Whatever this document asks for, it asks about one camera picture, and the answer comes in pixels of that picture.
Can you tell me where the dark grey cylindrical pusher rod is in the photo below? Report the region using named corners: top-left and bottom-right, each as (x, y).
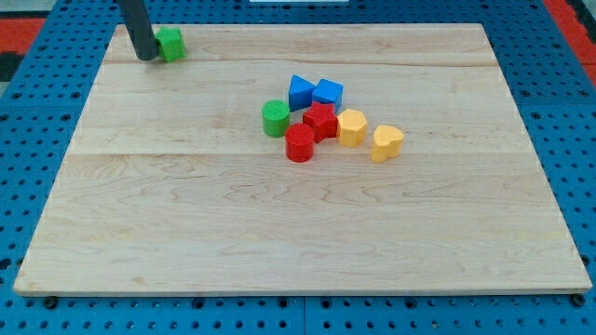
top-left (117, 0), bottom-right (159, 60)

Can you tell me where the blue triangle block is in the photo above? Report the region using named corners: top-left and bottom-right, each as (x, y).
top-left (288, 74), bottom-right (316, 112)

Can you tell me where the yellow hexagon block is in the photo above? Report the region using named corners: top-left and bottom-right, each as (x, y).
top-left (336, 109), bottom-right (368, 148)

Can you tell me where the green star block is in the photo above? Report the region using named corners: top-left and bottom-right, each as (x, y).
top-left (156, 27), bottom-right (186, 63)

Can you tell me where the red star block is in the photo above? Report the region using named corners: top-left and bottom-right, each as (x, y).
top-left (303, 101), bottom-right (338, 143)

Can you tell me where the blue perforated base mat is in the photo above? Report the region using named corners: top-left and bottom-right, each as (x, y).
top-left (1, 1), bottom-right (595, 334)

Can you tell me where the blue cube block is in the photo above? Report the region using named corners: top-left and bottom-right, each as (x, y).
top-left (312, 78), bottom-right (344, 114)

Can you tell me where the green cylinder block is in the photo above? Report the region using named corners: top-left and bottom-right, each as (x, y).
top-left (262, 100), bottom-right (290, 138)

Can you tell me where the light wooden board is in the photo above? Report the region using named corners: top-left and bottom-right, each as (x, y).
top-left (14, 23), bottom-right (591, 297)

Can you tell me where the yellow heart block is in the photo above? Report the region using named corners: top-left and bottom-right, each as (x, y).
top-left (371, 125), bottom-right (404, 163)

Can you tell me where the red cylinder block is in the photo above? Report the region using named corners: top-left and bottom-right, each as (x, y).
top-left (285, 123), bottom-right (315, 163)

